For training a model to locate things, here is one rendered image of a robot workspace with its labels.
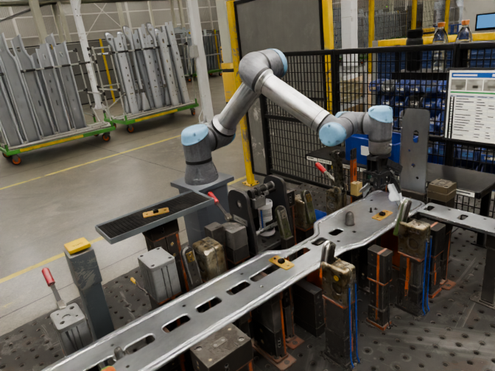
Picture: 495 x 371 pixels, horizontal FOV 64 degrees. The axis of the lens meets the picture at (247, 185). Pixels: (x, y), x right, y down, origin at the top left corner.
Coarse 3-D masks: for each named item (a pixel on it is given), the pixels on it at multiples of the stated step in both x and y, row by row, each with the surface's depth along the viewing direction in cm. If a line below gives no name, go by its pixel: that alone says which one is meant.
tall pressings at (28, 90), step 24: (0, 48) 662; (48, 48) 702; (0, 72) 687; (24, 72) 690; (48, 72) 713; (72, 72) 735; (0, 96) 654; (24, 96) 675; (48, 96) 742; (72, 96) 748; (0, 120) 654; (24, 120) 681; (48, 120) 725; (72, 120) 748
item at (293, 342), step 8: (288, 288) 125; (288, 296) 126; (288, 304) 127; (288, 312) 128; (288, 320) 129; (288, 328) 130; (288, 336) 133; (296, 336) 133; (288, 344) 130; (296, 344) 130
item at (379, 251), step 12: (372, 252) 126; (384, 252) 124; (372, 264) 127; (384, 264) 123; (372, 276) 128; (384, 276) 125; (372, 288) 131; (384, 288) 127; (372, 300) 133; (384, 300) 129; (372, 312) 134; (384, 312) 130; (372, 324) 135; (384, 324) 132
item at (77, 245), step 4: (76, 240) 117; (80, 240) 117; (84, 240) 116; (64, 244) 115; (68, 244) 115; (72, 244) 115; (76, 244) 114; (80, 244) 114; (84, 244) 114; (88, 244) 114; (68, 248) 113; (72, 248) 112; (76, 248) 112; (80, 248) 113; (84, 248) 114; (72, 252) 112
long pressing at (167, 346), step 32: (384, 192) 164; (320, 224) 144; (384, 224) 139; (256, 256) 127; (288, 256) 127; (320, 256) 124; (224, 288) 114; (256, 288) 112; (160, 320) 104; (192, 320) 102; (224, 320) 101; (96, 352) 95; (160, 352) 93
